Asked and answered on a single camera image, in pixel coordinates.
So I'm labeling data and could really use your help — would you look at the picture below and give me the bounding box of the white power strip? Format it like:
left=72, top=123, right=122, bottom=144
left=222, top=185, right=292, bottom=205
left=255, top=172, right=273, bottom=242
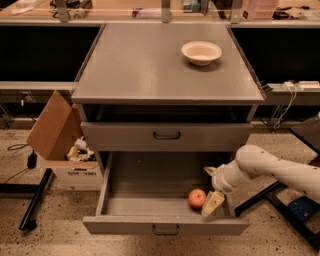
left=298, top=81, right=320, bottom=91

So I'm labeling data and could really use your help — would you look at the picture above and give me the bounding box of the black power adapter with cable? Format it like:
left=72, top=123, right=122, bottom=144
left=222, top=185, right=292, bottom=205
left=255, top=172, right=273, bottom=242
left=5, top=144, right=37, bottom=183

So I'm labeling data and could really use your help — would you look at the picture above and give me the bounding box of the blue plastic object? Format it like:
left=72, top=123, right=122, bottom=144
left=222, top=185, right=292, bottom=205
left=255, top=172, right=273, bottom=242
left=288, top=196, right=320, bottom=222

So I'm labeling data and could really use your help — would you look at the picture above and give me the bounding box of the black stand frame right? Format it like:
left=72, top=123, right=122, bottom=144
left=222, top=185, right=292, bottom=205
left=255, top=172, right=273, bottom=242
left=234, top=181, right=320, bottom=251

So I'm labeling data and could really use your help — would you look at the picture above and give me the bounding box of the red apple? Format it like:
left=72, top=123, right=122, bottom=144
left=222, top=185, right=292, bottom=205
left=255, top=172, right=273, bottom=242
left=188, top=189, right=207, bottom=209

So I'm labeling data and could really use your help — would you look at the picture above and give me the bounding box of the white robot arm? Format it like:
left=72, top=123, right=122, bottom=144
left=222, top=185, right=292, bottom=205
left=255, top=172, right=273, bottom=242
left=201, top=145, right=320, bottom=216

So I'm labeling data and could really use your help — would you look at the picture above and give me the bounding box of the grey drawer cabinet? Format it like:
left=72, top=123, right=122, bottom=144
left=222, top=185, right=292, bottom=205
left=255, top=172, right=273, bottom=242
left=72, top=22, right=264, bottom=168

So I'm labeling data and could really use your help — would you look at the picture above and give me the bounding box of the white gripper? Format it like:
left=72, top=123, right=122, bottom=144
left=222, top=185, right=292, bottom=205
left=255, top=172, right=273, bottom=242
left=201, top=165, right=233, bottom=216

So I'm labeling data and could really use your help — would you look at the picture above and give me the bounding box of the cardboard box with clutter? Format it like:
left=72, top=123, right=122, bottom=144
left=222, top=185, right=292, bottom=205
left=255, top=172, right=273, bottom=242
left=27, top=91, right=103, bottom=191

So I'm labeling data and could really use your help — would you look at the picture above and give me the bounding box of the black table leg frame left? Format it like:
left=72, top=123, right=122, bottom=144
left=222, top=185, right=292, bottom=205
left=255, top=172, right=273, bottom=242
left=0, top=168, right=53, bottom=231

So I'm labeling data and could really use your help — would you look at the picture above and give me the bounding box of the pink storage box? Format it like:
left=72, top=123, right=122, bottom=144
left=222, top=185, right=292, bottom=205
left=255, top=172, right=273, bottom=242
left=242, top=0, right=279, bottom=20

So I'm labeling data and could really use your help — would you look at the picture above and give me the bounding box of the white paper bowl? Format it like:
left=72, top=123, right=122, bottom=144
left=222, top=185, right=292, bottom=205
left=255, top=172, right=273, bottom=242
left=181, top=41, right=222, bottom=66

